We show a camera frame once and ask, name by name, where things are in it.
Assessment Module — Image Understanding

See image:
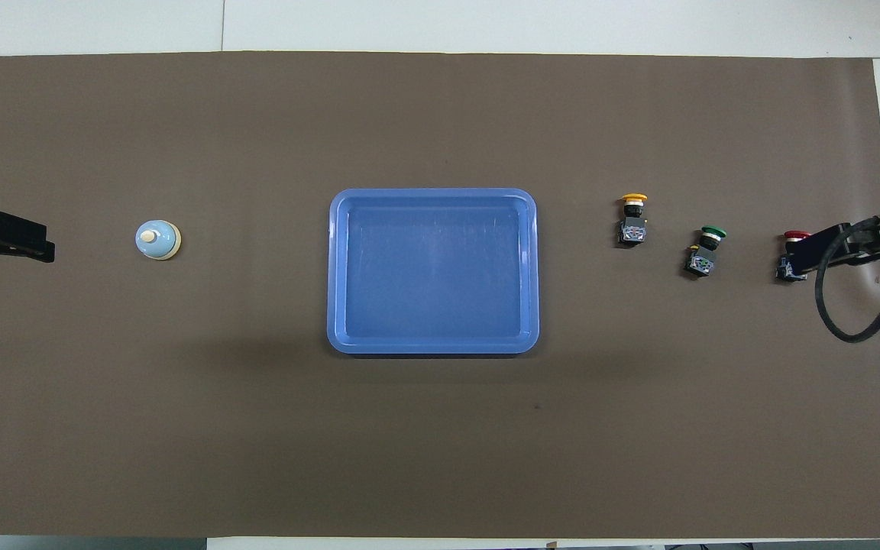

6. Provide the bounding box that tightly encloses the red push button switch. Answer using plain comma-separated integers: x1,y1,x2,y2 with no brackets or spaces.
775,230,813,283

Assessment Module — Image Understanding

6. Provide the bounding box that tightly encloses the green push button switch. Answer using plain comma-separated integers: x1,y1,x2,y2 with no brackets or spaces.
684,226,729,277

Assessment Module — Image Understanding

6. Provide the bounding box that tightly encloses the light blue call bell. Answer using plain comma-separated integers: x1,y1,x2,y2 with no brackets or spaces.
134,219,183,261

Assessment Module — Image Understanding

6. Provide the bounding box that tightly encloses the yellow push button switch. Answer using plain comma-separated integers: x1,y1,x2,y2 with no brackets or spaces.
616,193,649,246

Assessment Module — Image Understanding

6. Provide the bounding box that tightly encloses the blue plastic tray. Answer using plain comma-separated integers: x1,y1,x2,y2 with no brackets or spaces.
326,188,540,356

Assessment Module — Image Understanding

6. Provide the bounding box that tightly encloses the brown table mat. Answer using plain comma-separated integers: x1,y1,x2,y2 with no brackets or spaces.
0,51,880,539

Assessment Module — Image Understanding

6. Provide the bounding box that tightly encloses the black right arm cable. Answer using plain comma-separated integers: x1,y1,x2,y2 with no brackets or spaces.
815,216,880,343

